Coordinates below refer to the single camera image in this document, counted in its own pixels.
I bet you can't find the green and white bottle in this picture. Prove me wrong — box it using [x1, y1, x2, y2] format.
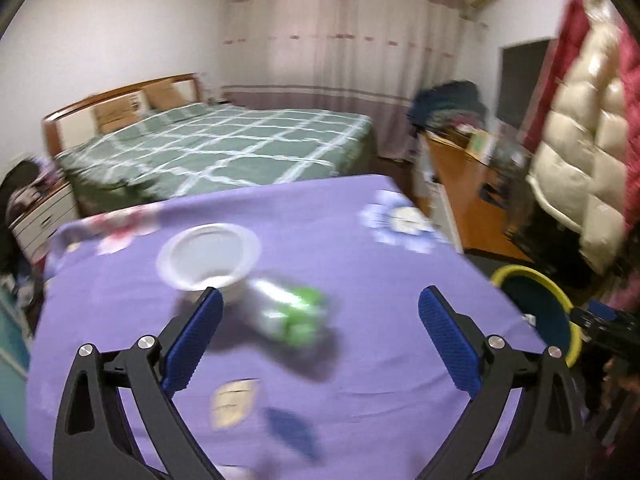
[247, 277, 331, 348]

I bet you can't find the beige paper wrapper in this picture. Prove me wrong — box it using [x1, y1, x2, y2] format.
[210, 379, 261, 431]

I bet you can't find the black television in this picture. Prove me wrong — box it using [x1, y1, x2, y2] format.
[497, 37, 553, 136]

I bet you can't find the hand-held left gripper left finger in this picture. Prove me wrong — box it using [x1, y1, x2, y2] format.
[51, 286, 224, 480]

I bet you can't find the long wooden desk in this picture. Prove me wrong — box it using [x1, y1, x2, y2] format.
[424, 130, 533, 263]

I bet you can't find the white down jacket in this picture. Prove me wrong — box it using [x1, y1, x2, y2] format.
[527, 5, 636, 273]

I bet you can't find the striped pink white curtain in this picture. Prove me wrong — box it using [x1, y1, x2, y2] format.
[220, 0, 473, 161]

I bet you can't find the brown pillow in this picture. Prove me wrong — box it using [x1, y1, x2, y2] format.
[142, 81, 183, 110]

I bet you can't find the wooden headboard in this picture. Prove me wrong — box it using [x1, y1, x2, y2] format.
[42, 74, 206, 156]

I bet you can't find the yellow rimmed dark trash bin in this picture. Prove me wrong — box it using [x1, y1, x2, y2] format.
[490, 266, 583, 367]

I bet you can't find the bed with green plaid duvet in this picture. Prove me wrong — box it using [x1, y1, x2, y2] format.
[52, 102, 378, 206]

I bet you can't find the purple floral tablecloth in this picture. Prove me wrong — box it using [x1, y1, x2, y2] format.
[25, 174, 551, 480]

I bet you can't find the pile of clothes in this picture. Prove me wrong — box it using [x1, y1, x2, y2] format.
[407, 80, 488, 133]

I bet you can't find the white wooden nightstand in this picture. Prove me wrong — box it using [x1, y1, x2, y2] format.
[10, 180, 81, 261]

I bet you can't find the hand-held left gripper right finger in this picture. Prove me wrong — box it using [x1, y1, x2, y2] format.
[418, 285, 588, 480]

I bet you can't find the dark floral cloth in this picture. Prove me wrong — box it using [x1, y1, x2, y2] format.
[5, 157, 66, 211]

